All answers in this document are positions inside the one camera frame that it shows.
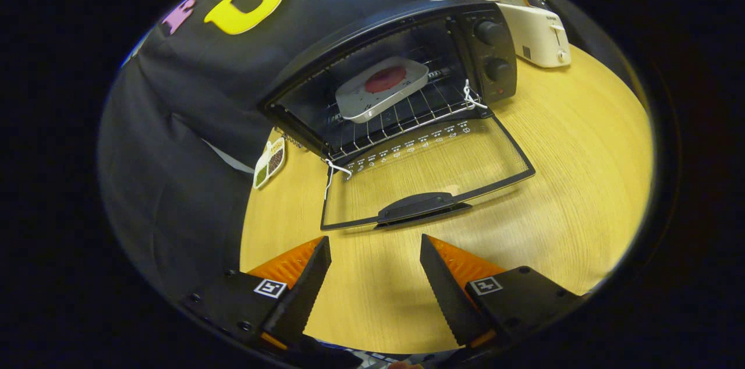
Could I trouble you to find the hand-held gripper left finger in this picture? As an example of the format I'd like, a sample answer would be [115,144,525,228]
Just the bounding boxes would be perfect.
[180,235,332,352]

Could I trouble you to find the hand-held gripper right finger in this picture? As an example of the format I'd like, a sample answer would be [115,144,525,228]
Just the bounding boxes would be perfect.
[419,233,586,349]

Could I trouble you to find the white square plate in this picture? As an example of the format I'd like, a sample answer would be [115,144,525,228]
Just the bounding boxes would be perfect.
[335,56,430,124]

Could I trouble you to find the pink ham slice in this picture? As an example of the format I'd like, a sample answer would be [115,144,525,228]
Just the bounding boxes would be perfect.
[364,65,407,94]

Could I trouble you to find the black toaster oven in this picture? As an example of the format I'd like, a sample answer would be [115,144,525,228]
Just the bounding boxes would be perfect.
[258,0,537,232]

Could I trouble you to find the white bread toaster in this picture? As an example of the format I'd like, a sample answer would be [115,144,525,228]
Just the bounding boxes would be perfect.
[495,1,572,69]

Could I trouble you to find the divided dish with beans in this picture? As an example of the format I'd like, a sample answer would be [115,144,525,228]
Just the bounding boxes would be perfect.
[253,136,286,190]

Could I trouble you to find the white string tie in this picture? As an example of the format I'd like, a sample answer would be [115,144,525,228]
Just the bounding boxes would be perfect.
[323,158,353,202]
[462,79,489,111]

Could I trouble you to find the metal wire oven rack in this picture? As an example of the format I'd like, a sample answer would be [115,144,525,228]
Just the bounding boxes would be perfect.
[323,63,487,161]

